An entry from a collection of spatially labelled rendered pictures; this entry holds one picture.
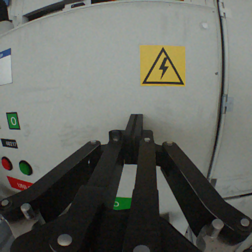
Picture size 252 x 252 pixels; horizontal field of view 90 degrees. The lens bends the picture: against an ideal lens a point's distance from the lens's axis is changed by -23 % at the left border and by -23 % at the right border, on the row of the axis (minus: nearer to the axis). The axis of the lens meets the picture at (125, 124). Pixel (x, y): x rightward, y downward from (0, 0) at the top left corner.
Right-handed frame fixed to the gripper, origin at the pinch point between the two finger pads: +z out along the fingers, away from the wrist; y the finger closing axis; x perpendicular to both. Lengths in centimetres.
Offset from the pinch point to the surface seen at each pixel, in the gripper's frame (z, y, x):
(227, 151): 29.4, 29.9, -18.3
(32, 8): 32, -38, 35
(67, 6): 35, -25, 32
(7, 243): -5, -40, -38
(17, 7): 32, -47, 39
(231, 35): 29.5, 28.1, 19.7
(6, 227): 0, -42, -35
